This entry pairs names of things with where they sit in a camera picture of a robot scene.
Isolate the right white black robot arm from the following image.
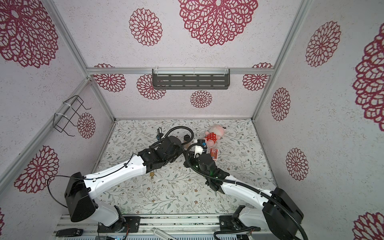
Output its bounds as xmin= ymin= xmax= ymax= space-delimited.
xmin=184 ymin=152 xmax=308 ymax=240

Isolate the black device on rail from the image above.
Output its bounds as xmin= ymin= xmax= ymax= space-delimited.
xmin=56 ymin=228 xmax=84 ymax=237

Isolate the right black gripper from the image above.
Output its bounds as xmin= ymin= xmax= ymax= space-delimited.
xmin=184 ymin=149 xmax=212 ymax=182

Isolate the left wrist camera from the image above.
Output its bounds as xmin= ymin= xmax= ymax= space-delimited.
xmin=156 ymin=127 xmax=164 ymax=141

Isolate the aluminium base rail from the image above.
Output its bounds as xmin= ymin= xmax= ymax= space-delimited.
xmin=51 ymin=214 xmax=273 ymax=240

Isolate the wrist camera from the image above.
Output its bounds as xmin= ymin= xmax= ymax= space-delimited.
xmin=193 ymin=139 xmax=208 ymax=158
xmin=156 ymin=127 xmax=164 ymax=141

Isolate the red playing card box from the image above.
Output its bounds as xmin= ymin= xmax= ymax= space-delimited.
xmin=210 ymin=148 xmax=219 ymax=161

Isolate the grey metal wall shelf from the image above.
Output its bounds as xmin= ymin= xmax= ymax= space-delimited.
xmin=152 ymin=69 xmax=231 ymax=90

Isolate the black wire wall basket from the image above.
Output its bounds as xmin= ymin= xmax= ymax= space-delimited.
xmin=52 ymin=95 xmax=91 ymax=137

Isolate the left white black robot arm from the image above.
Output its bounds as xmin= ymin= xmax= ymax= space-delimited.
xmin=64 ymin=136 xmax=184 ymax=232

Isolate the pink plush toy red dress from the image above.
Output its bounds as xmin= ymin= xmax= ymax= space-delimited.
xmin=204 ymin=125 xmax=226 ymax=147

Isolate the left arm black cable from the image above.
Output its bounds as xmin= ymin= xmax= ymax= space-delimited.
xmin=46 ymin=125 xmax=195 ymax=209

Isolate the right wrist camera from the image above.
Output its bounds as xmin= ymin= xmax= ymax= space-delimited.
xmin=193 ymin=139 xmax=208 ymax=158

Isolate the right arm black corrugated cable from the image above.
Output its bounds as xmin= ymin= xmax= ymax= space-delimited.
xmin=185 ymin=143 xmax=309 ymax=240

